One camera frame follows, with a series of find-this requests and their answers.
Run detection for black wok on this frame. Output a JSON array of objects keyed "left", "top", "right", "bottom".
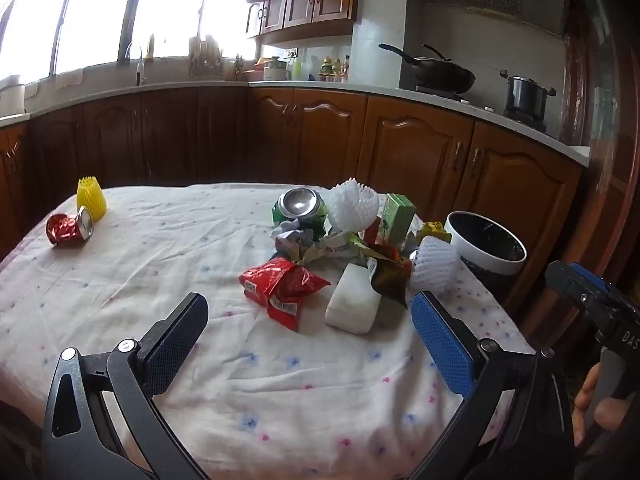
[{"left": 378, "top": 42, "right": 477, "bottom": 95}]

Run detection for steel cooking pot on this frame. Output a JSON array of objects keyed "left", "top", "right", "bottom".
[{"left": 500, "top": 70, "right": 557, "bottom": 118}]

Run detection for gas stove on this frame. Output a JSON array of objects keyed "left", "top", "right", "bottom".
[{"left": 412, "top": 85, "right": 548, "bottom": 133}]

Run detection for red snack packet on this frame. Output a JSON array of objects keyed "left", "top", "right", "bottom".
[{"left": 238, "top": 256, "right": 332, "bottom": 333}]

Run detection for brown foil wrapper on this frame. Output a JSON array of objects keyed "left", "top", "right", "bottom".
[{"left": 367, "top": 245, "right": 413, "bottom": 308}]

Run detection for white bin with black bag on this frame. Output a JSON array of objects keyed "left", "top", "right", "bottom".
[{"left": 444, "top": 211, "right": 527, "bottom": 306}]

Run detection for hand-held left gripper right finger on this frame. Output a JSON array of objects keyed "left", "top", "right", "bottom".
[{"left": 410, "top": 290, "right": 576, "bottom": 480}]

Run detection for yellow foam fruit net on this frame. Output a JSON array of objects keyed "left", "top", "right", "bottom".
[{"left": 76, "top": 176, "right": 107, "bottom": 222}]

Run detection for crumpled white paper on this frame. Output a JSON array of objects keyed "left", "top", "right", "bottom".
[{"left": 272, "top": 220, "right": 326, "bottom": 263}]

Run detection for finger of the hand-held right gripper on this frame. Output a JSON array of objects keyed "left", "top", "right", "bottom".
[{"left": 545, "top": 260, "right": 626, "bottom": 333}]

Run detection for round white foam fruit net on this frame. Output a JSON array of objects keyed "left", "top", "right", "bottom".
[{"left": 409, "top": 236, "right": 462, "bottom": 295}]

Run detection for crushed red can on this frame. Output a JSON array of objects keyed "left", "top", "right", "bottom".
[{"left": 46, "top": 207, "right": 95, "bottom": 247}]

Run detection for kitchen window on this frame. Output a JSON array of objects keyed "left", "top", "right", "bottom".
[{"left": 0, "top": 0, "right": 261, "bottom": 86}]

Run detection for white foam block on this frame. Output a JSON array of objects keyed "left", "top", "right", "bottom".
[{"left": 325, "top": 263, "right": 383, "bottom": 336}]

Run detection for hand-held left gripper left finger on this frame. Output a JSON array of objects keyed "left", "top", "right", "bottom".
[{"left": 42, "top": 292, "right": 211, "bottom": 480}]

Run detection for wide white foam fruit net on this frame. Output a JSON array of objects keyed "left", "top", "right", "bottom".
[{"left": 326, "top": 178, "right": 381, "bottom": 234}]

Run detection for kitchen faucet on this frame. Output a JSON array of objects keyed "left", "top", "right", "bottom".
[{"left": 125, "top": 42, "right": 148, "bottom": 86}]

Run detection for crushed green can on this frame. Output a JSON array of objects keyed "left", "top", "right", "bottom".
[{"left": 272, "top": 187, "right": 328, "bottom": 233}]

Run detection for person's right hand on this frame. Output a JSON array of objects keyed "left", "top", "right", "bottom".
[{"left": 572, "top": 362, "right": 640, "bottom": 448}]

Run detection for wooden base cabinets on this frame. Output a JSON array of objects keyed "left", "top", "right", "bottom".
[{"left": 0, "top": 85, "right": 583, "bottom": 311}]

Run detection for wooden wall cabinets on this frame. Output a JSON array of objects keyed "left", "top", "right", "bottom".
[{"left": 241, "top": 0, "right": 358, "bottom": 46}]

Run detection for white floral tablecloth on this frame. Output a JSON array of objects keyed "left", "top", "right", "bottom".
[{"left": 0, "top": 182, "right": 536, "bottom": 480}]

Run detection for white countertop container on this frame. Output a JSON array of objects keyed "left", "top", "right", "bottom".
[{"left": 0, "top": 75, "right": 26, "bottom": 117}]

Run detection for white kitchen countertop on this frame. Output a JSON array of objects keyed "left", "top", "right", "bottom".
[{"left": 0, "top": 80, "right": 591, "bottom": 168}]

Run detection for green carton box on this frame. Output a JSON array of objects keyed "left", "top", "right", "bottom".
[{"left": 380, "top": 193, "right": 418, "bottom": 248}]

